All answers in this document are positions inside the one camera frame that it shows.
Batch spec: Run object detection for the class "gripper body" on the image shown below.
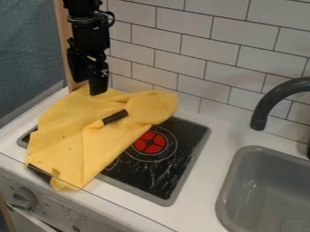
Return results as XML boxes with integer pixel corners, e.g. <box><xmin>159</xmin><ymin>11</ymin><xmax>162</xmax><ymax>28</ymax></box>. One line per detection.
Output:
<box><xmin>65</xmin><ymin>37</ymin><xmax>111</xmax><ymax>68</ymax></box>

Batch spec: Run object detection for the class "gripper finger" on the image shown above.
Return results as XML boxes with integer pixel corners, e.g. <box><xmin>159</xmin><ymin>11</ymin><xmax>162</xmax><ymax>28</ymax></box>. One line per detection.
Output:
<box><xmin>65</xmin><ymin>52</ymin><xmax>92</xmax><ymax>83</ymax></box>
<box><xmin>87</xmin><ymin>61</ymin><xmax>111</xmax><ymax>97</ymax></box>

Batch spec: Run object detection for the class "yellow cloth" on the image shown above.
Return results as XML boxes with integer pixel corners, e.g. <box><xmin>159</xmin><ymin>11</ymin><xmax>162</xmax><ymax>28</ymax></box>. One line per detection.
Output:
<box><xmin>24</xmin><ymin>85</ymin><xmax>181</xmax><ymax>192</ymax></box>

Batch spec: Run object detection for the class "toy stove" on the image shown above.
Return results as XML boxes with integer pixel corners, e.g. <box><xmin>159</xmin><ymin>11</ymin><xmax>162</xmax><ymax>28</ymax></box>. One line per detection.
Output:
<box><xmin>15</xmin><ymin>116</ymin><xmax>212</xmax><ymax>208</ymax></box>

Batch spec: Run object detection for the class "tap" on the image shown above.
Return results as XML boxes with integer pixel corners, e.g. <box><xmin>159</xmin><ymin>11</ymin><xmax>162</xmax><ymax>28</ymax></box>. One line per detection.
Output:
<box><xmin>249</xmin><ymin>76</ymin><xmax>310</xmax><ymax>160</ymax></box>

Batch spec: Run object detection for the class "toy sink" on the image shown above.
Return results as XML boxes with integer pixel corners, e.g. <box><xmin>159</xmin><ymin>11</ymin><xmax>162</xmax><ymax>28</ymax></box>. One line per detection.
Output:
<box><xmin>214</xmin><ymin>145</ymin><xmax>310</xmax><ymax>232</ymax></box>

